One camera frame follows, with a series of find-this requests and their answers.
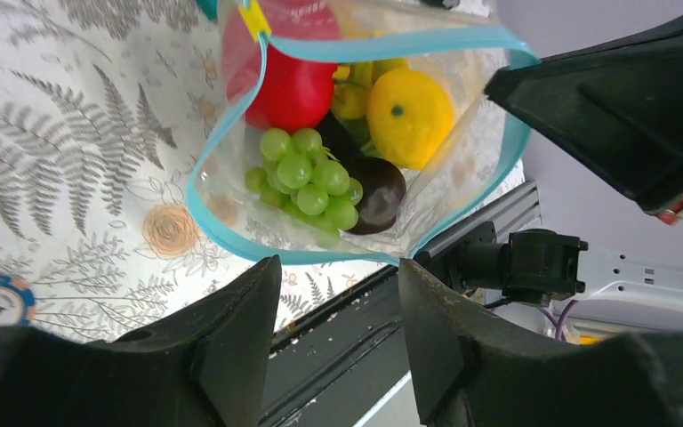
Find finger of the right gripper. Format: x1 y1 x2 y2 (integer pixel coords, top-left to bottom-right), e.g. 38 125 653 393
485 15 683 214

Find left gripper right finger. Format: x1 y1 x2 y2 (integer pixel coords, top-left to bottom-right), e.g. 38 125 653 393
398 260 683 426

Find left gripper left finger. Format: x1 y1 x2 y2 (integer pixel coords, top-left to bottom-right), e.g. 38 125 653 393
0 255 282 426

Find green fake grapes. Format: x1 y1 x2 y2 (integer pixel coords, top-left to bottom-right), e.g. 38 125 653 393
244 128 365 236

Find clear zip top bag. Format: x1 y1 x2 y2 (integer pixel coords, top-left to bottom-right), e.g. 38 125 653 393
187 1 539 264

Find red fake apple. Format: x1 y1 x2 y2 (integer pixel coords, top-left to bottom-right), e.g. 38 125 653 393
221 1 341 133

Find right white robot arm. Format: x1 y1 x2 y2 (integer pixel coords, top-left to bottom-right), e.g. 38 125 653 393
417 15 683 311

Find purple fake eggplant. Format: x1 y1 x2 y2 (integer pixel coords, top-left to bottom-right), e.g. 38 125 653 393
316 112 406 235

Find yellow fake lemon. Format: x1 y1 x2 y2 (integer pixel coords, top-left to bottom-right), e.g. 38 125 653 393
366 68 455 170

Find yellow fake banana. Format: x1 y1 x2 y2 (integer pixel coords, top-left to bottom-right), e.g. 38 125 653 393
331 58 409 120

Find yellow zipper slider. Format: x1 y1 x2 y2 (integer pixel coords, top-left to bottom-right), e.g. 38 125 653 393
238 0 272 43

